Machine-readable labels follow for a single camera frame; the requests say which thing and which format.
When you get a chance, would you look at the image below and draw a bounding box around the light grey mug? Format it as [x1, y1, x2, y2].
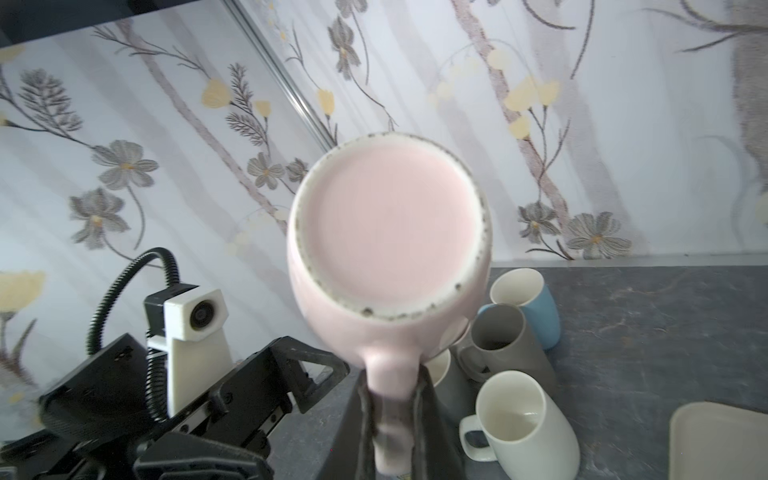
[424, 349, 476, 425]

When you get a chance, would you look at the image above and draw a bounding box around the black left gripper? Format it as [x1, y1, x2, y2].
[35, 332, 351, 480]

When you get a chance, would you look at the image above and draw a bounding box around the left corner aluminium profile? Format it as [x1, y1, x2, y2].
[223, 0, 337, 151]

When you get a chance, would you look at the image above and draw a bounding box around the beige plastic tray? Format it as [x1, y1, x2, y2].
[668, 402, 767, 480]

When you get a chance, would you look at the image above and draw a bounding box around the light blue mug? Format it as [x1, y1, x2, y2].
[490, 268, 561, 350]

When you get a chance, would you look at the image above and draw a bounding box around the pink mug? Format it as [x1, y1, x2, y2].
[287, 132, 492, 475]

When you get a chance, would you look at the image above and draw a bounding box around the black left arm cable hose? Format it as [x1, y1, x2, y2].
[85, 247, 182, 421]

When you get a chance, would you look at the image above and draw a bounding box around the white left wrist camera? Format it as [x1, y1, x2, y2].
[144, 283, 234, 417]

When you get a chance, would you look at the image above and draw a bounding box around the dark grey mug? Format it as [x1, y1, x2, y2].
[453, 304, 557, 394]

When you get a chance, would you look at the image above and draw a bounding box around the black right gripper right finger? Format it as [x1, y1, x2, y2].
[411, 365, 466, 480]

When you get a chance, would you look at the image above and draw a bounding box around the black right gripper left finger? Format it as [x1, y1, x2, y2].
[316, 370, 375, 480]

